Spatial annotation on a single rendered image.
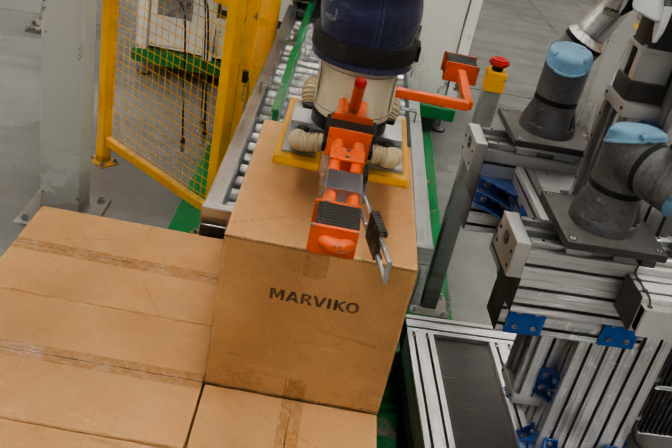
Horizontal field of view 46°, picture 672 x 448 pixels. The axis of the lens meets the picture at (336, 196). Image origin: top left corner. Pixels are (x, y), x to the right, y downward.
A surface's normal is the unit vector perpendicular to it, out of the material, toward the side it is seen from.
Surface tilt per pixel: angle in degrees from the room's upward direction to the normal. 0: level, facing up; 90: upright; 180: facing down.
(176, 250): 0
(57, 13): 90
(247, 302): 90
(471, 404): 0
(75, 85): 90
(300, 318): 90
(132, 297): 0
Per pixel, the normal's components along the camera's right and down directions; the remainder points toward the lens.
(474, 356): 0.18, -0.86
